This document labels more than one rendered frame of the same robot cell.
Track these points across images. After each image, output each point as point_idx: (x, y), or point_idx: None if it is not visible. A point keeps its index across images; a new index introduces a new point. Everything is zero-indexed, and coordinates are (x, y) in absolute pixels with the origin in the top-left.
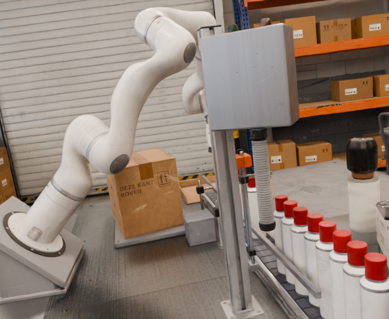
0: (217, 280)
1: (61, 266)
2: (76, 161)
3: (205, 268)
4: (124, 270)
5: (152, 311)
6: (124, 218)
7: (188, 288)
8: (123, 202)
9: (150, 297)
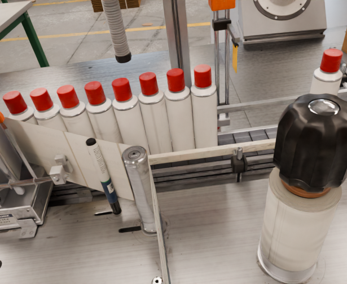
0: (240, 115)
1: (260, 26)
2: None
3: (268, 107)
4: (276, 63)
5: None
6: None
7: (231, 98)
8: None
9: (223, 80)
